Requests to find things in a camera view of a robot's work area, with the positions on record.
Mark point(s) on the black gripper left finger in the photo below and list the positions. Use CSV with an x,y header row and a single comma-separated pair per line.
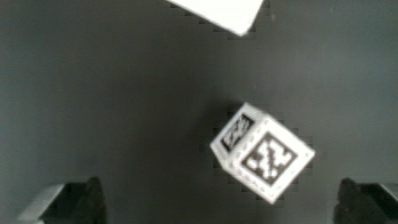
x,y
68,204

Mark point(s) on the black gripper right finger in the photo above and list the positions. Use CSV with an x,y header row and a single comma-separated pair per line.
x,y
367,203

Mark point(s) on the white chair leg with tag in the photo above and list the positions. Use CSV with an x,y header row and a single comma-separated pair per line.
x,y
262,153

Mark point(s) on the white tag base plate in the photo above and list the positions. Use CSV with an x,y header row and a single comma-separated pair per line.
x,y
230,13

